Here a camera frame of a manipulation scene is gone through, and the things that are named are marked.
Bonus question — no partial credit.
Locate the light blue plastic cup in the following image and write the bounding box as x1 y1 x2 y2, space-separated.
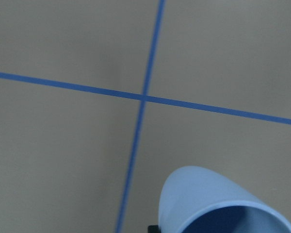
158 166 291 233

